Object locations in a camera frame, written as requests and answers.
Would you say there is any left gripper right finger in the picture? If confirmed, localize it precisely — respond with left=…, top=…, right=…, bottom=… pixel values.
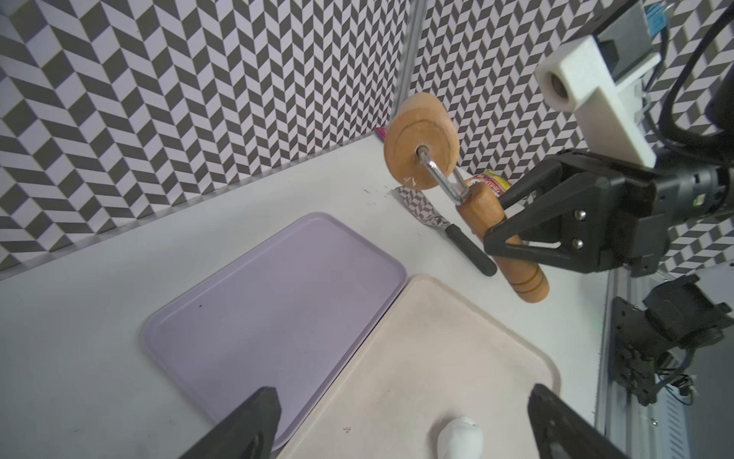
left=528, top=384, right=626, bottom=459

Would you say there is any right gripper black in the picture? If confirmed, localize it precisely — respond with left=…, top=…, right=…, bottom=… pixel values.
left=484, top=150, right=733, bottom=277

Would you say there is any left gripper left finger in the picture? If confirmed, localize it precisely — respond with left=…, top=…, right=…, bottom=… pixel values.
left=180, top=386, right=281, bottom=459

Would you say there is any white dough ball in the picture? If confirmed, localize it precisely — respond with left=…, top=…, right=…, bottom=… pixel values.
left=437, top=416, right=484, bottom=459

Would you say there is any beige plastic tray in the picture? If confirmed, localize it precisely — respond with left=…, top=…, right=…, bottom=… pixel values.
left=281, top=275, right=561, bottom=458

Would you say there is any wooden dough roller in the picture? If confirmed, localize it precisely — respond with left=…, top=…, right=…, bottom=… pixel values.
left=383, top=93, right=550, bottom=303

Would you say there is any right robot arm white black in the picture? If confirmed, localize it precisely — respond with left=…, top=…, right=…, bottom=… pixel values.
left=483, top=74, right=733, bottom=277

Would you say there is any purple plastic tray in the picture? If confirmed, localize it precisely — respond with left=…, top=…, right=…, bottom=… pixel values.
left=141, top=212, right=407, bottom=448

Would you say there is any pink snack bag far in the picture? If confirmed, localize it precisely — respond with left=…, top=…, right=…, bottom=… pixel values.
left=375, top=126, right=387, bottom=142

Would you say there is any black handled metal scraper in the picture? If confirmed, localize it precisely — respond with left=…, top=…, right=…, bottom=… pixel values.
left=391, top=187, right=498, bottom=277

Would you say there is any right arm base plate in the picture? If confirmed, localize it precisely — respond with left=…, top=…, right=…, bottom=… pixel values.
left=620, top=275, right=733, bottom=407

